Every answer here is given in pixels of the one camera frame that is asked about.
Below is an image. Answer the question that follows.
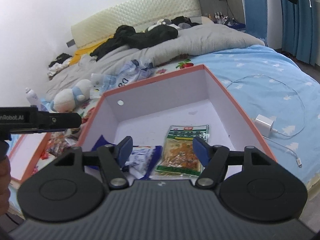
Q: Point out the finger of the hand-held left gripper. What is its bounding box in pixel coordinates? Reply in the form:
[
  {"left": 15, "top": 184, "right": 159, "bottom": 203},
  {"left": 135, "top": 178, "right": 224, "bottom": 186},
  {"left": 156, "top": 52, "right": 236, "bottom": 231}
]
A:
[{"left": 37, "top": 112, "right": 82, "bottom": 132}]

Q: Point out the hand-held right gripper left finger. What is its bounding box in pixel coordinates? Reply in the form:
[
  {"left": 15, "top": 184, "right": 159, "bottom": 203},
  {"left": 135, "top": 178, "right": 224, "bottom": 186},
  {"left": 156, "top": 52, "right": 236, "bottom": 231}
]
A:
[{"left": 53, "top": 136, "right": 134, "bottom": 191}]

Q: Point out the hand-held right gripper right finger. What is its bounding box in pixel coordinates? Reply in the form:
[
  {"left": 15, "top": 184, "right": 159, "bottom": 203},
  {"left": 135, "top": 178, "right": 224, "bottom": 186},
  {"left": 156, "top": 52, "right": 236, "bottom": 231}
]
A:
[{"left": 192, "top": 136, "right": 278, "bottom": 189}]

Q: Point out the green snack packet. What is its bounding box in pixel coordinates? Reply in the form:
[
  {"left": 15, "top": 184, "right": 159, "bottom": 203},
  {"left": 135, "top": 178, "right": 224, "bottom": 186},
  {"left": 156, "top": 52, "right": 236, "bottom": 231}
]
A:
[{"left": 153, "top": 124, "right": 209, "bottom": 178}]

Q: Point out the blue white snack packet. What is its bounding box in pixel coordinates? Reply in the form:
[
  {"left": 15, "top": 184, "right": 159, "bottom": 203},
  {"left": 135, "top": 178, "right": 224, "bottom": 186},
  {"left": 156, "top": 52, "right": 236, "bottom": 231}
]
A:
[{"left": 122, "top": 145, "right": 163, "bottom": 180}]

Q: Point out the white box with red rim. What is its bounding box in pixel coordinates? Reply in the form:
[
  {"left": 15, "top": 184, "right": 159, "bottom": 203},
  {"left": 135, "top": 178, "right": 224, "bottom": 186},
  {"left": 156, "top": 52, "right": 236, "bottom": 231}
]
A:
[{"left": 76, "top": 64, "right": 278, "bottom": 181}]

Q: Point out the person's left hand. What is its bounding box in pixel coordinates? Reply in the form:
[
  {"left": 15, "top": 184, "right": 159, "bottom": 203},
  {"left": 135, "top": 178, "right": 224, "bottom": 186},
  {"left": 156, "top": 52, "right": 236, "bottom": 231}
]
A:
[{"left": 0, "top": 141, "right": 12, "bottom": 216}]

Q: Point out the pile of red snack packets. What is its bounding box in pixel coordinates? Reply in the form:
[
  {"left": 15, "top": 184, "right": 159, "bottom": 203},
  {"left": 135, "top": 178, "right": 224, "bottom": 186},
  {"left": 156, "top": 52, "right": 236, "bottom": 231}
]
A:
[{"left": 42, "top": 129, "right": 82, "bottom": 161}]

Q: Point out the white blue plush toy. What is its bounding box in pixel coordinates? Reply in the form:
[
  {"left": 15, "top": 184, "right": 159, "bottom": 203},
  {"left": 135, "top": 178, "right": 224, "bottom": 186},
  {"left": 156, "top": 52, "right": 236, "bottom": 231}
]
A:
[{"left": 51, "top": 79, "right": 92, "bottom": 113}]

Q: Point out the white spray bottle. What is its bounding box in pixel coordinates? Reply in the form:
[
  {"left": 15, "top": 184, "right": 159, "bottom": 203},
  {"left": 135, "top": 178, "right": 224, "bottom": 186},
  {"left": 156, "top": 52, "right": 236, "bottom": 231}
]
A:
[{"left": 25, "top": 87, "right": 42, "bottom": 112}]

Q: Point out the white box at left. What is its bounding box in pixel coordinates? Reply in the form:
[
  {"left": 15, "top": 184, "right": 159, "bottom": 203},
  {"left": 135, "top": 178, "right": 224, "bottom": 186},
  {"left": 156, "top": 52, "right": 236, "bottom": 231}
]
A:
[{"left": 7, "top": 132, "right": 52, "bottom": 182}]

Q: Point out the black white clothes pile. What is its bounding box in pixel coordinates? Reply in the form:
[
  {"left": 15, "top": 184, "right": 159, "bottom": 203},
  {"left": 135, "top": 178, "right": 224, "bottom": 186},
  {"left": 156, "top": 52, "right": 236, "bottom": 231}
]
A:
[{"left": 47, "top": 52, "right": 73, "bottom": 77}]

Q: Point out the white charger plug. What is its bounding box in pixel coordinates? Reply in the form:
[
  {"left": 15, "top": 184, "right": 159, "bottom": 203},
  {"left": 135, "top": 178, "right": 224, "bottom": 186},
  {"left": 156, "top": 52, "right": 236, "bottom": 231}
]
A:
[{"left": 254, "top": 114, "right": 276, "bottom": 138}]

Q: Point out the yellow cloth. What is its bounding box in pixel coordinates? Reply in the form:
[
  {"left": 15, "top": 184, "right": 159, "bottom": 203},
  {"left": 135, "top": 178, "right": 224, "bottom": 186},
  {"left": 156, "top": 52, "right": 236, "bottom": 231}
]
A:
[{"left": 68, "top": 37, "right": 116, "bottom": 66}]

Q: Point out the blue white plastic bag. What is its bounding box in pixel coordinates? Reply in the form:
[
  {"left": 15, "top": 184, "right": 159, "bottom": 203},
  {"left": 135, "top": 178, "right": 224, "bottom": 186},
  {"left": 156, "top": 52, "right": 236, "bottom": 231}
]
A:
[{"left": 90, "top": 59, "right": 155, "bottom": 98}]

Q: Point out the floral bedsheet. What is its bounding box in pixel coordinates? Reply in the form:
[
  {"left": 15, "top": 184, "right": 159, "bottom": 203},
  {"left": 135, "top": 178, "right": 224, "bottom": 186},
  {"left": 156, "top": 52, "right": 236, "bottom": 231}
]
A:
[{"left": 37, "top": 59, "right": 199, "bottom": 140}]

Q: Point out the light blue bedsheet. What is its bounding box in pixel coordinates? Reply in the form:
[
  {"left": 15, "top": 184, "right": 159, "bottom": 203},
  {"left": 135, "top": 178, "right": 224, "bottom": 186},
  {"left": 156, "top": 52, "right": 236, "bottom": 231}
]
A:
[{"left": 192, "top": 44, "right": 320, "bottom": 189}]

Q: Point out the black clothing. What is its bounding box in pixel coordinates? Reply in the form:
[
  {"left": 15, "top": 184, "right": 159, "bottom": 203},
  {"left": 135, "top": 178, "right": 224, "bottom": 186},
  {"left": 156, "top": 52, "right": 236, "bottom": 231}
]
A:
[{"left": 89, "top": 24, "right": 179, "bottom": 58}]

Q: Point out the grey quilt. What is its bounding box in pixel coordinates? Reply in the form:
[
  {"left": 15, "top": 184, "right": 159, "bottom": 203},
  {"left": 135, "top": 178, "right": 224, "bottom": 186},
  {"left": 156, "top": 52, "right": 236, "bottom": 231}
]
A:
[{"left": 47, "top": 22, "right": 266, "bottom": 94}]

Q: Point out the cream padded headboard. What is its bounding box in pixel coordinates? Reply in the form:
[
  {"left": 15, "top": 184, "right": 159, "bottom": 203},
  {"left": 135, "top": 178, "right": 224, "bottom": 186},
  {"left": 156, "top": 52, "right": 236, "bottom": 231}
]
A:
[{"left": 71, "top": 0, "right": 202, "bottom": 48}]

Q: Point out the group of small bottles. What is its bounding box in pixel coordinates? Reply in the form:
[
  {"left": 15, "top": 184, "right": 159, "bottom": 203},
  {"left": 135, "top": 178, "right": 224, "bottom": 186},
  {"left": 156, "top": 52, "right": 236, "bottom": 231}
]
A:
[{"left": 213, "top": 11, "right": 236, "bottom": 23}]

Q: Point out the blue curtain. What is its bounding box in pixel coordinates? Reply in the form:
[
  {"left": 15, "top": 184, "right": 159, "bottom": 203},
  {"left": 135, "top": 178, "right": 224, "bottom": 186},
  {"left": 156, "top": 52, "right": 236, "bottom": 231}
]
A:
[{"left": 281, "top": 0, "right": 320, "bottom": 67}]

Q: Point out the white charging cable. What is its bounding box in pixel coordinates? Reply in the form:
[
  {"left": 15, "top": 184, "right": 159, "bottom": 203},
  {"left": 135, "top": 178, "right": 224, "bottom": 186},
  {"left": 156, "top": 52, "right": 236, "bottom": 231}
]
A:
[{"left": 226, "top": 74, "right": 307, "bottom": 168}]

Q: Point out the black power cable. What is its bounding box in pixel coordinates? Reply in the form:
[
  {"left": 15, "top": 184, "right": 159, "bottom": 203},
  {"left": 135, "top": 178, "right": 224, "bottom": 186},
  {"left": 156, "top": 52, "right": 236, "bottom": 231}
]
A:
[{"left": 224, "top": 0, "right": 237, "bottom": 19}]

